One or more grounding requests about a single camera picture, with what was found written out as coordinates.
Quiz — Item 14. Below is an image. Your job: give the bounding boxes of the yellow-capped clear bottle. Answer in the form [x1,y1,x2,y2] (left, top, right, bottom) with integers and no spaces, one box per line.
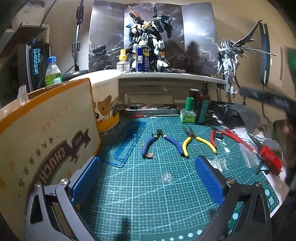
[116,49,130,72]

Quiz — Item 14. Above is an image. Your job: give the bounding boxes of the black cable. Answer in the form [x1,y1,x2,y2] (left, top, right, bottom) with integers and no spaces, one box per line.
[261,84,274,126]

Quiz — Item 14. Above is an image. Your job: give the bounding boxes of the storm backdrop poster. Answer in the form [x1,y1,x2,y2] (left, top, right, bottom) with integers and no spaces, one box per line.
[88,0,218,76]

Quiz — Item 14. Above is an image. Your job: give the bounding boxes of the white dog-print paper bucket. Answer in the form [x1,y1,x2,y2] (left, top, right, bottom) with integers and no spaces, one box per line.
[69,70,122,133]

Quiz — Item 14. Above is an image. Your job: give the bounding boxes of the clear plastic scraps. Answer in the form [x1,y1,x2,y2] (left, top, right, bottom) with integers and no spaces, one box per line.
[209,159,228,171]

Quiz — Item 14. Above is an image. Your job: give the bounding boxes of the white wall shelf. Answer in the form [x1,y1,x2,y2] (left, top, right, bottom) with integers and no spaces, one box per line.
[10,14,51,45]

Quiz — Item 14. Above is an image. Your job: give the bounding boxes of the yellow-handled pliers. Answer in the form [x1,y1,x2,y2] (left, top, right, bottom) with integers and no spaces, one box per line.
[181,126,218,158]

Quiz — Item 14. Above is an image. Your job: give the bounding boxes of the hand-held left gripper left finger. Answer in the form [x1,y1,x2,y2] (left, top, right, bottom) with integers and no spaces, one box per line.
[24,156,102,241]

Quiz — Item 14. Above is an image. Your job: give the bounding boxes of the metal tin case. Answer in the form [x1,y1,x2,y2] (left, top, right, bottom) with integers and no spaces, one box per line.
[124,92,181,117]

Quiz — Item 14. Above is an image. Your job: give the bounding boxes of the red-handled nippers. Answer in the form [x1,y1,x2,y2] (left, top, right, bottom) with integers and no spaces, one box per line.
[209,126,241,149]

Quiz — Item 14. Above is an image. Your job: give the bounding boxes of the red long-nose pliers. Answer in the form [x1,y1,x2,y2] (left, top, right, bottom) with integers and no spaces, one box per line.
[248,136,284,176]

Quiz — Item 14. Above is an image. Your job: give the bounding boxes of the black box teal lettering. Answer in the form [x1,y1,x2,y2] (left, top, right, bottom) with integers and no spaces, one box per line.
[17,42,52,93]

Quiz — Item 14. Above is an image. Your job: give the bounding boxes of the red pencil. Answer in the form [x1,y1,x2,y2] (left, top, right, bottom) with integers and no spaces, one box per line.
[221,125,256,153]

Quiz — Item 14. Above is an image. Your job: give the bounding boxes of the blue yellow spray can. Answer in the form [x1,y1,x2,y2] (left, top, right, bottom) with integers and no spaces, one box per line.
[135,45,151,73]

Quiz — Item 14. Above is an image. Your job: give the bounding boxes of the dark grey cloth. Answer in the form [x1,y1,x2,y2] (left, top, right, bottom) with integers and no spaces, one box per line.
[231,103,262,133]

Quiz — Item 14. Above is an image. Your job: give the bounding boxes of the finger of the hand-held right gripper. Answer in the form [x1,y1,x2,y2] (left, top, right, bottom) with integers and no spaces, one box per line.
[238,86,296,110]

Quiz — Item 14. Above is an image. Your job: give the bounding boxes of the green cutting mat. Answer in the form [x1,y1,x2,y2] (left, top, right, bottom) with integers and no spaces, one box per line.
[76,115,281,241]

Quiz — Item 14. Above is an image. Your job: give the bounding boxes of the blue-handled pliers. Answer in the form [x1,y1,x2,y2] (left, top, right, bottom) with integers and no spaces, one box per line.
[142,129,183,159]

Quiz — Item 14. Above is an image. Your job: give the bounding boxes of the green-capped bottle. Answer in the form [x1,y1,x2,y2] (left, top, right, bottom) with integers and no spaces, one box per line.
[180,97,196,124]

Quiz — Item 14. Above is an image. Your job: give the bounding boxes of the tall dark green bottle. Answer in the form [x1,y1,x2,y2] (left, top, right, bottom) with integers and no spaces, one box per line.
[194,81,212,126]

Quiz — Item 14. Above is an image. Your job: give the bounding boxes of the printed cardboard box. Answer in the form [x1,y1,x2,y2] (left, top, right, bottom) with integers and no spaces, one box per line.
[0,77,102,214]

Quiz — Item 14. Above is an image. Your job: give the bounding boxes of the black pen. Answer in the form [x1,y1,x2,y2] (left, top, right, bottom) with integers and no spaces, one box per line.
[254,159,271,176]

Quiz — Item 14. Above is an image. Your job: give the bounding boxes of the green-label water bottle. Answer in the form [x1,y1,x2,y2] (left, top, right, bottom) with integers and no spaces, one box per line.
[45,56,63,87]

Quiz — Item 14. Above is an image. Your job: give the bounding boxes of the dark winged robot model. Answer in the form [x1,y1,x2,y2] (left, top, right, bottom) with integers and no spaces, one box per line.
[216,20,279,98]

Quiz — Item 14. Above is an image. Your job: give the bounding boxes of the clear plastic bag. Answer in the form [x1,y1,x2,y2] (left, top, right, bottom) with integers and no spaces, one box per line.
[245,139,266,168]

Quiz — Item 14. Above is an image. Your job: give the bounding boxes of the black blue wall device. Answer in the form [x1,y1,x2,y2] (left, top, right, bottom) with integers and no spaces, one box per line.
[258,23,271,85]

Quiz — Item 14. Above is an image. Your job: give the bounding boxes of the blue plastic sprue frame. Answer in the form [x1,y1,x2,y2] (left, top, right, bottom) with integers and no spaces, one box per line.
[102,120,147,167]

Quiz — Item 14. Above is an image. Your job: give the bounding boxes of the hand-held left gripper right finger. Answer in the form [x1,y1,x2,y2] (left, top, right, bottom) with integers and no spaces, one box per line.
[195,155,271,241]

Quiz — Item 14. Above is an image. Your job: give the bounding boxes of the white desk shelf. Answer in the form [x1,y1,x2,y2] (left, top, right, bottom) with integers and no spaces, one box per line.
[119,71,228,85]

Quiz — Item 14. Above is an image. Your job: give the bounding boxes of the black desk lamp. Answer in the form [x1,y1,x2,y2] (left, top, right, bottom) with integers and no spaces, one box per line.
[62,0,89,81]

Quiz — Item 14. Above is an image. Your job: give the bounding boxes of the white blue robot model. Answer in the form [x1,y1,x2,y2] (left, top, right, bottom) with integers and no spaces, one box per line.
[125,5,173,73]

